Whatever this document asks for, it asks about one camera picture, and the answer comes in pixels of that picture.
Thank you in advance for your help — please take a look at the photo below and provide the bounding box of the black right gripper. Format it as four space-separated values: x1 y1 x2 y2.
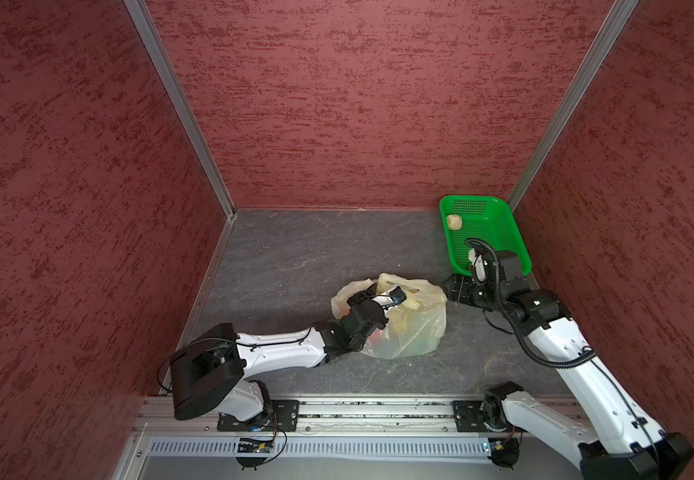
440 272 505 311

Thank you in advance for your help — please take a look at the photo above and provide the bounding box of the translucent yellow plastic bag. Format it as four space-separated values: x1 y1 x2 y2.
331 273 447 360

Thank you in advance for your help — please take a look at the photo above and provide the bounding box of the green plastic basket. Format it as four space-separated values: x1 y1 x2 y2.
439 195 532 276

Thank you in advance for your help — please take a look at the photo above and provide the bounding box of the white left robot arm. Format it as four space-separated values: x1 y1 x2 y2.
164 285 407 426

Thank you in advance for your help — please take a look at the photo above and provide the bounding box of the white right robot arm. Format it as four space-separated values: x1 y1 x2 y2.
444 238 694 479

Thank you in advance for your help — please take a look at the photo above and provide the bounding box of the beige round fruit in basket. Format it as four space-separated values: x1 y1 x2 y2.
446 214 463 231

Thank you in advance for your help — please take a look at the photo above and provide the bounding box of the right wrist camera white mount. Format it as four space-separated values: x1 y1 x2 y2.
468 249 487 283

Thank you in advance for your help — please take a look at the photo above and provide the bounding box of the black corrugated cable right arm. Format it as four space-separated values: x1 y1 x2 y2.
464 237 598 370

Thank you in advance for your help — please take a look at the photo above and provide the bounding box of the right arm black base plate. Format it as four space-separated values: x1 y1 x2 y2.
452 400 489 433

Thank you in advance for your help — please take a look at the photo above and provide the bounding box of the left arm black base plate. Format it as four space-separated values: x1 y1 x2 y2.
216 400 300 432

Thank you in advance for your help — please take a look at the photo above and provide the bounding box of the right controller board with wires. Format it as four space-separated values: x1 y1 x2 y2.
488 429 523 470

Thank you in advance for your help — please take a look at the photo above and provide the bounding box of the controller board with wires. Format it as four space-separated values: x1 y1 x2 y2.
488 429 523 470
235 414 289 471

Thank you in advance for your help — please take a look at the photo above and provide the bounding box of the left controller board with wires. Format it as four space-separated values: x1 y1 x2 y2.
235 414 289 471

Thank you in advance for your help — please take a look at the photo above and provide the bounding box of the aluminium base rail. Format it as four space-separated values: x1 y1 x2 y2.
133 395 588 434

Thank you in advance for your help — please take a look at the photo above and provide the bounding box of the perforated cable duct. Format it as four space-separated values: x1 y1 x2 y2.
147 436 491 462

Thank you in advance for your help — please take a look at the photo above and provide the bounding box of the aluminium corner post right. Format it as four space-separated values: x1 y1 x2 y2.
507 0 639 211

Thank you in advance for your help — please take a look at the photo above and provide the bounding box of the aluminium corner post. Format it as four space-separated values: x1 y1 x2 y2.
124 0 237 222
507 0 639 211

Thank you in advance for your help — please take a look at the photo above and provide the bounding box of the aluminium corner post left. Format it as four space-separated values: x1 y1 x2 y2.
124 0 237 222

